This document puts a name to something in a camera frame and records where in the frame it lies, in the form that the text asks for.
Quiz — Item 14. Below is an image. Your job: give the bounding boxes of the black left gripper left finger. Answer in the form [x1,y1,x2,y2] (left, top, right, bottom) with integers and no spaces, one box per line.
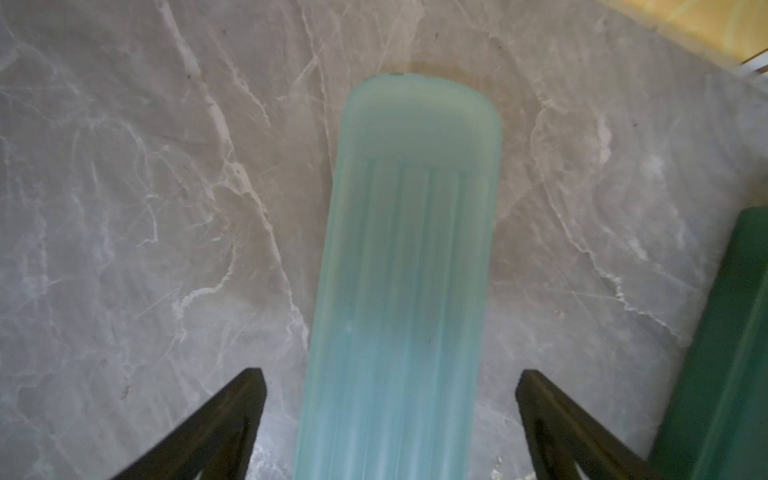
[115,368,267,479]

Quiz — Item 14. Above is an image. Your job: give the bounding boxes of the dark green pencil case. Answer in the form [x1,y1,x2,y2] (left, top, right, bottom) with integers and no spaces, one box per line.
[649,206,767,479]

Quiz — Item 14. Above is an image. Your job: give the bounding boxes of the teal translucent pencil case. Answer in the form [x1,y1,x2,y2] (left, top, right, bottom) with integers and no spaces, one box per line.
[294,73,503,479]

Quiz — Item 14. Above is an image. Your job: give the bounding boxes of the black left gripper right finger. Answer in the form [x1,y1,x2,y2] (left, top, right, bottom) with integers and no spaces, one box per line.
[515,369,660,480]

